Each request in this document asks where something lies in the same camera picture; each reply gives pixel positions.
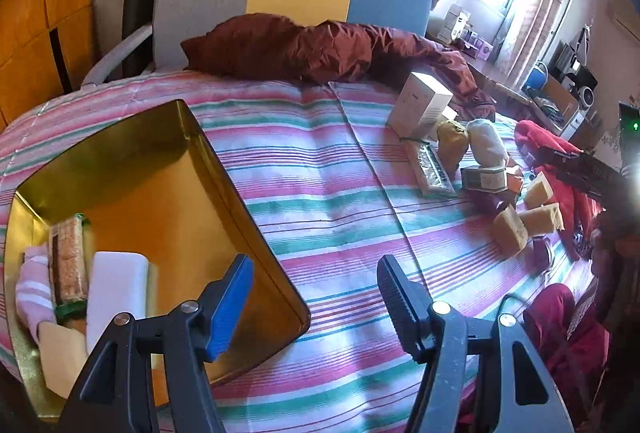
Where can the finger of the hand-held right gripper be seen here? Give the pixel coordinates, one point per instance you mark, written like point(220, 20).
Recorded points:
point(570, 170)

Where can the small purple box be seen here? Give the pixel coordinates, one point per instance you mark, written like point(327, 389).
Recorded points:
point(481, 45)

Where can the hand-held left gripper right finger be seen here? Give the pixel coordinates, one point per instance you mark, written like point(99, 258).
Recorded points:
point(400, 303)

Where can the purple snack packet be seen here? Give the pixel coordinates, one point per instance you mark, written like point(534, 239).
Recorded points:
point(492, 203)
point(542, 250)

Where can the pink striped sock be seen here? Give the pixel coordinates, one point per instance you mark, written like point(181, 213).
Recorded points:
point(35, 283)

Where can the white sock ball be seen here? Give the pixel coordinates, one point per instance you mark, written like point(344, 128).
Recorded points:
point(485, 140)

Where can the dark red jacket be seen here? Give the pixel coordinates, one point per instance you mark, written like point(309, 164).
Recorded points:
point(300, 43)

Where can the white carton box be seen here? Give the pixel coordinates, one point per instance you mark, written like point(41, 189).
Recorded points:
point(417, 105)

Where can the white rectangular box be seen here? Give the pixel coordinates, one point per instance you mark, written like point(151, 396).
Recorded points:
point(115, 283)

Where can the black speaker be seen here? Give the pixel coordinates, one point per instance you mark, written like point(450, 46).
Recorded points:
point(586, 85)

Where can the small orange packet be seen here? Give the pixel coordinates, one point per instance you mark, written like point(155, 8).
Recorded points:
point(515, 183)

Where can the wooden wardrobe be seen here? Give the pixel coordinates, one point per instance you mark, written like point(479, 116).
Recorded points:
point(30, 23)

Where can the small green and white box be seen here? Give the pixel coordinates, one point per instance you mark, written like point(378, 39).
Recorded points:
point(482, 178)

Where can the cardboard box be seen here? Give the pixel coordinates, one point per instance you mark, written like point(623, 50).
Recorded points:
point(557, 100)

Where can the red cloth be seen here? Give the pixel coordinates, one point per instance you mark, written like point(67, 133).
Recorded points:
point(532, 135)

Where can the yellow sponge block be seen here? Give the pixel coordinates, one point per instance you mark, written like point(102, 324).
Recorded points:
point(542, 218)
point(510, 230)
point(539, 190)

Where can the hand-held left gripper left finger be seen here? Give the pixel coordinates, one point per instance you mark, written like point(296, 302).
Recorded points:
point(231, 308)

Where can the flat yellow sponge piece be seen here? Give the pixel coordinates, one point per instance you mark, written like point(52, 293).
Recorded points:
point(60, 353)

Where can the person's red trouser leg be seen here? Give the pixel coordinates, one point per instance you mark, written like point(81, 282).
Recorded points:
point(550, 318)

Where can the striped bed sheet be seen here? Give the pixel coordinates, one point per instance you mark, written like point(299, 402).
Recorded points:
point(325, 193)

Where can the snack bar in clear wrapper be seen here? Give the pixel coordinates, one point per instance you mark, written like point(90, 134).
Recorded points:
point(70, 263)

